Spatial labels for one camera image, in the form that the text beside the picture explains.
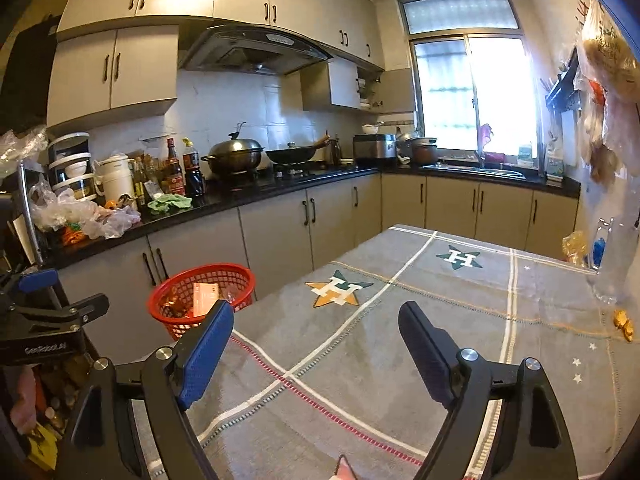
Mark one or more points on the steel range hood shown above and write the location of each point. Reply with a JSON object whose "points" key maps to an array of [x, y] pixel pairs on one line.
{"points": [[251, 49]]}

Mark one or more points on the beige upper kitchen cabinets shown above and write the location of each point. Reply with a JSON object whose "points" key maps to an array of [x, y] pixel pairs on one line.
{"points": [[118, 60]]}

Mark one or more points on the white dish rack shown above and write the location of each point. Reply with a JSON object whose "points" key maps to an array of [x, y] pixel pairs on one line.
{"points": [[70, 166]]}

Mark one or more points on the bright kitchen window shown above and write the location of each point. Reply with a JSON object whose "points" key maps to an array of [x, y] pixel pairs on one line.
{"points": [[474, 79]]}

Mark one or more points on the green dish cloth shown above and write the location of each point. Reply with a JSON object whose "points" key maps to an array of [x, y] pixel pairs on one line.
{"points": [[164, 203]]}

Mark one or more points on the black frying pan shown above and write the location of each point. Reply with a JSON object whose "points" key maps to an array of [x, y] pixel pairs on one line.
{"points": [[295, 155]]}

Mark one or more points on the dark soy sauce bottle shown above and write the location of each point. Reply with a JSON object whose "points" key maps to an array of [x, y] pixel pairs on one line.
{"points": [[195, 185]]}

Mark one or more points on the red plastic mesh basket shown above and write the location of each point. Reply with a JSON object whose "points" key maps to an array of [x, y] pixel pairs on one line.
{"points": [[182, 301]]}

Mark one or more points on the red label sauce bottle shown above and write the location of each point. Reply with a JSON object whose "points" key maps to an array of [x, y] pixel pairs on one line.
{"points": [[173, 170]]}

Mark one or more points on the beige kitchen cabinets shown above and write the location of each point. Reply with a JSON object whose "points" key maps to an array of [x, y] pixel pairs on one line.
{"points": [[118, 60], [287, 237]]}

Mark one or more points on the black kitchen countertop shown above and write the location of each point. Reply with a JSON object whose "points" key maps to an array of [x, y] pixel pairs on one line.
{"points": [[59, 256]]}

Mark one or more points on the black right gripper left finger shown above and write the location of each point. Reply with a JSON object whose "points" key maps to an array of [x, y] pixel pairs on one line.
{"points": [[102, 440]]}

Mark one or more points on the brown clay pot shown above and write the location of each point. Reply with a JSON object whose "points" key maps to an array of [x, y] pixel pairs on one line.
{"points": [[424, 151]]}

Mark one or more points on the silver rice cooker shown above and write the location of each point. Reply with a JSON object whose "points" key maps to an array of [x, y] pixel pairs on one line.
{"points": [[374, 149]]}

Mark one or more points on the steel wok with lid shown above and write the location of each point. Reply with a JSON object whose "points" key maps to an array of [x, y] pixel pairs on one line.
{"points": [[234, 156]]}

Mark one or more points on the white plastic bags pile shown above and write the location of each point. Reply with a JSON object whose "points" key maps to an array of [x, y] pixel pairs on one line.
{"points": [[53, 212]]}

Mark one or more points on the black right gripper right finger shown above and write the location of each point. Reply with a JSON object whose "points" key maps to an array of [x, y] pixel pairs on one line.
{"points": [[532, 440]]}

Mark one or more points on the orange cardboard box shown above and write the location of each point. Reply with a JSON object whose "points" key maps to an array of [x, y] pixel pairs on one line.
{"points": [[205, 295]]}

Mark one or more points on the blue plastic bag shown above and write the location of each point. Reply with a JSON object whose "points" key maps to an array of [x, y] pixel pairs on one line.
{"points": [[597, 252]]}

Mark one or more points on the beige lower kitchen cabinets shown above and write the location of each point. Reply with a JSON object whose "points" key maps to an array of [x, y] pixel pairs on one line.
{"points": [[287, 237]]}

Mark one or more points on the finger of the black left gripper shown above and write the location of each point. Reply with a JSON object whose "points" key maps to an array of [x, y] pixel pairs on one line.
{"points": [[82, 312], [34, 281]]}

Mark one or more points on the white electric kettle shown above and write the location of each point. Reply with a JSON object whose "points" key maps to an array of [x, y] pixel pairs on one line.
{"points": [[114, 180]]}

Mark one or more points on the grey star patterned tablecloth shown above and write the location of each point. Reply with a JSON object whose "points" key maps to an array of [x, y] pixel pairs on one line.
{"points": [[318, 369]]}

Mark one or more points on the hanging plastic food bags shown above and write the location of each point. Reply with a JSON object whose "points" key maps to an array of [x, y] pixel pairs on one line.
{"points": [[608, 80]]}

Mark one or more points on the yellow crinkled plastic bag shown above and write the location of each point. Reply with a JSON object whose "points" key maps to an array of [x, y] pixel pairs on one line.
{"points": [[574, 249]]}

